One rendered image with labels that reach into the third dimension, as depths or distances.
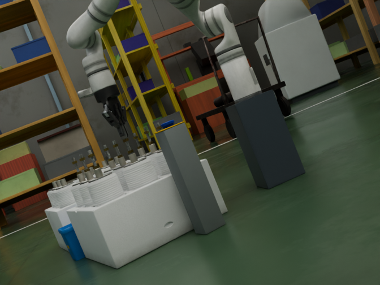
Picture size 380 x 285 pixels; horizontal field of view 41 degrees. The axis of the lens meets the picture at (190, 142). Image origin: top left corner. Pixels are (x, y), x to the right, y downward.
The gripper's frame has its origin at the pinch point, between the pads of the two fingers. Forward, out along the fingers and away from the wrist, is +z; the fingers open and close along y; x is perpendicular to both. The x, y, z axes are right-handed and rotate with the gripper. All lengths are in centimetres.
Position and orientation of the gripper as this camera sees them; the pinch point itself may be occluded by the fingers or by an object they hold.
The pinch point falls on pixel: (122, 132)
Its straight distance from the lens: 158.9
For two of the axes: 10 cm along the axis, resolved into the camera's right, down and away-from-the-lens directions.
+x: -8.8, 3.5, 3.2
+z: 3.8, 9.2, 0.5
